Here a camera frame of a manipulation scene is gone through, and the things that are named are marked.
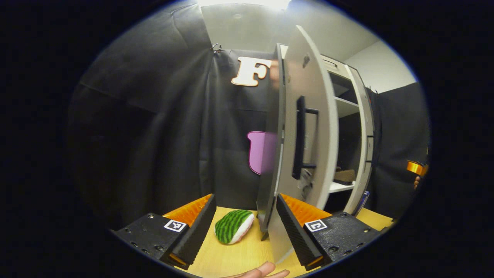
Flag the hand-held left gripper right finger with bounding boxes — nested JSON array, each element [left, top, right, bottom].
[[276, 193, 382, 271]]

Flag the white cabinet shelf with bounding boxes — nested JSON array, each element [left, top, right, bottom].
[[335, 97, 361, 118]]

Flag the white shoe cabinet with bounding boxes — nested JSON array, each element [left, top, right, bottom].
[[257, 25, 377, 265]]

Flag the green striped plush toy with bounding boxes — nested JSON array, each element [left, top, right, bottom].
[[214, 210, 255, 245]]

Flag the white cabinet drawer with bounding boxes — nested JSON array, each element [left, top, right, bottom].
[[318, 54, 354, 76]]

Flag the ceiling light panel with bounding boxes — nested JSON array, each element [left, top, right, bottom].
[[197, 0, 292, 10]]

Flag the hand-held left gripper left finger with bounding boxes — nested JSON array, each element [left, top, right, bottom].
[[112, 193, 217, 270]]

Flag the brown fuzzy shoe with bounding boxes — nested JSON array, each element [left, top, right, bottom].
[[334, 168, 355, 185]]

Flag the white cabinet door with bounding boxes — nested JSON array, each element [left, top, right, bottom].
[[343, 64, 376, 216], [257, 25, 340, 265]]

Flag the black door handle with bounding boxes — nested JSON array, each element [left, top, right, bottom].
[[292, 96, 320, 180]]

